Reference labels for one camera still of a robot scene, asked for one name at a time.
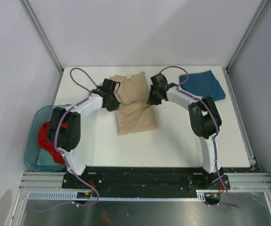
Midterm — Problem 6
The beige t shirt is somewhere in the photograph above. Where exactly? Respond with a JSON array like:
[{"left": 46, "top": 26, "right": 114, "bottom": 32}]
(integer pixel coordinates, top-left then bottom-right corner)
[{"left": 110, "top": 72, "right": 158, "bottom": 136}]

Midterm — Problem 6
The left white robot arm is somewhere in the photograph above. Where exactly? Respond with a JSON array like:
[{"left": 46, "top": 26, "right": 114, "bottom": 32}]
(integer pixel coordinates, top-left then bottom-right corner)
[{"left": 47, "top": 85, "right": 120, "bottom": 188}]

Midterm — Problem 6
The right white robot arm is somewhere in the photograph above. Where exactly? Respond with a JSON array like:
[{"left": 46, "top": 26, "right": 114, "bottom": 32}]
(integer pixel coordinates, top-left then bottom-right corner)
[{"left": 148, "top": 83, "right": 222, "bottom": 189}]

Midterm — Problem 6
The folded blue t shirt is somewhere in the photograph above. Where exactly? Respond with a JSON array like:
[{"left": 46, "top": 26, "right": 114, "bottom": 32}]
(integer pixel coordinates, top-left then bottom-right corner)
[{"left": 181, "top": 70, "right": 226, "bottom": 101}]

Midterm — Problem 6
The red t shirt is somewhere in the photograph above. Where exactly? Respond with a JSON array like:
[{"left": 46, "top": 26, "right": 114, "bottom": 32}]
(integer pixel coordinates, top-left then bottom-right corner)
[{"left": 37, "top": 121, "right": 65, "bottom": 164}]

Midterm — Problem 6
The teal plastic bin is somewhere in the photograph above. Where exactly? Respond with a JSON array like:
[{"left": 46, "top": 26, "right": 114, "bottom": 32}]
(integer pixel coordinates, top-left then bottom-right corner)
[{"left": 24, "top": 105, "right": 66, "bottom": 172}]

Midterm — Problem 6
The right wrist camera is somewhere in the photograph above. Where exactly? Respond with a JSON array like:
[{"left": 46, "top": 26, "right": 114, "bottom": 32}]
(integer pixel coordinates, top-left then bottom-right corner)
[{"left": 150, "top": 73, "right": 168, "bottom": 88}]

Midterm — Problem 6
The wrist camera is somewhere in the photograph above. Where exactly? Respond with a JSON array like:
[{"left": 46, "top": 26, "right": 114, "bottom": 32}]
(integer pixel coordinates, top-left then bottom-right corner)
[
  {"left": 100, "top": 78, "right": 121, "bottom": 94},
  {"left": 150, "top": 73, "right": 168, "bottom": 88}
]

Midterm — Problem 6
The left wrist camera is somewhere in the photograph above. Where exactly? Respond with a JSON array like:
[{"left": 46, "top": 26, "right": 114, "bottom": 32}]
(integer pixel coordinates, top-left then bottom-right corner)
[{"left": 100, "top": 78, "right": 121, "bottom": 94}]

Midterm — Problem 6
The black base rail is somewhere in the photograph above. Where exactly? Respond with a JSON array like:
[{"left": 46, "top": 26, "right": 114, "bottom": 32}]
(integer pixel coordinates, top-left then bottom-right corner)
[{"left": 62, "top": 166, "right": 230, "bottom": 198}]

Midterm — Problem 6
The white cable duct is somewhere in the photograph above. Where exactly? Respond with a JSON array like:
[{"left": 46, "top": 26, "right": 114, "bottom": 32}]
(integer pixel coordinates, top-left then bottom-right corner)
[{"left": 28, "top": 191, "right": 205, "bottom": 202}]

